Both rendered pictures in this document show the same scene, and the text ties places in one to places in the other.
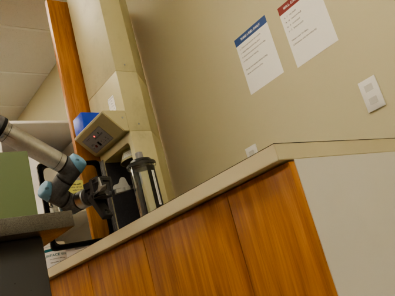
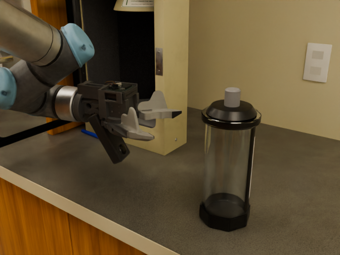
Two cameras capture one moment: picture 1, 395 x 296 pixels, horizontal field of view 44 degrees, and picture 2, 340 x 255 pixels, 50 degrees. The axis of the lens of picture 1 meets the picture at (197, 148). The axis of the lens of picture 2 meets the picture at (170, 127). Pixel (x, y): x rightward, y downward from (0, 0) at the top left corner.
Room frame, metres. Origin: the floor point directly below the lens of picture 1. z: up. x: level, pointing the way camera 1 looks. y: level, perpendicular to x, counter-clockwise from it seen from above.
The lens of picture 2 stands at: (1.15, 0.48, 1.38)
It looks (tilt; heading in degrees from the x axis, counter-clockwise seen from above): 22 degrees down; 346
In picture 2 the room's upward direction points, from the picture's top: straight up
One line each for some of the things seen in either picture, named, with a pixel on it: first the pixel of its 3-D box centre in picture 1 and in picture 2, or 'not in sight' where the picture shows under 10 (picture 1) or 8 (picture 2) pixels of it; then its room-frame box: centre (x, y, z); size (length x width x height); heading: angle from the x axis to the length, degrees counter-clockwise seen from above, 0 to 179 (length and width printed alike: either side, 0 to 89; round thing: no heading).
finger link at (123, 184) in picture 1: (123, 184); (159, 103); (1.87, 0.32, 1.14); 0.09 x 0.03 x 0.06; 90
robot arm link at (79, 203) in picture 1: (86, 198); (75, 103); (1.93, 0.49, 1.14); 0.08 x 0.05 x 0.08; 144
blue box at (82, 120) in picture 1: (87, 124); not in sight; (2.20, 0.48, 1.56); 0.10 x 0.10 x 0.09; 40
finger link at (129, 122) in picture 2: (100, 184); (134, 122); (1.78, 0.39, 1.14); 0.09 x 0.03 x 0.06; 18
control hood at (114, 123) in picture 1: (100, 134); not in sight; (2.12, 0.41, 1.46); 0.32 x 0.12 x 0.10; 40
